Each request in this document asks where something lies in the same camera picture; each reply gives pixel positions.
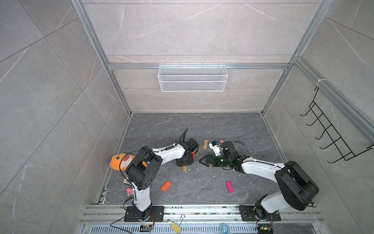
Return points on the orange block lower left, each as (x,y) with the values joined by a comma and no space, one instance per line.
(166,186)

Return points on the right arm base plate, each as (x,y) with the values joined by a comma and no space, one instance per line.
(255,213)

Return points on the black wire hook rack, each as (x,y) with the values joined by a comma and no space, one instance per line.
(331,132)

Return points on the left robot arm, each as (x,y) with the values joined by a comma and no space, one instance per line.
(142,179)

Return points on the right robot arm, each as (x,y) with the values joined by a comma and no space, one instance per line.
(296,187)

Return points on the pink pig toy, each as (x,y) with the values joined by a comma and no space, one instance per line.
(129,191)

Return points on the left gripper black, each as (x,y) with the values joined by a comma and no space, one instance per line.
(180,164)

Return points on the yellow tag with clip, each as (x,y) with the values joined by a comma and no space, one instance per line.
(176,225)

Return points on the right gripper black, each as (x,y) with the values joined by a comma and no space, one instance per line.
(209,158)

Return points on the white wire mesh basket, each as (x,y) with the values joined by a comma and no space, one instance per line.
(192,78)

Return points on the tape roll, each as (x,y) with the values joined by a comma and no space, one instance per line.
(224,228)

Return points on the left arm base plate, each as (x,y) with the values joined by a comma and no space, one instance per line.
(153,213)

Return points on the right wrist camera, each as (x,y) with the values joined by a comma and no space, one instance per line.
(215,146)

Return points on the magenta block lower right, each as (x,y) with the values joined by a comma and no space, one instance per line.
(230,187)

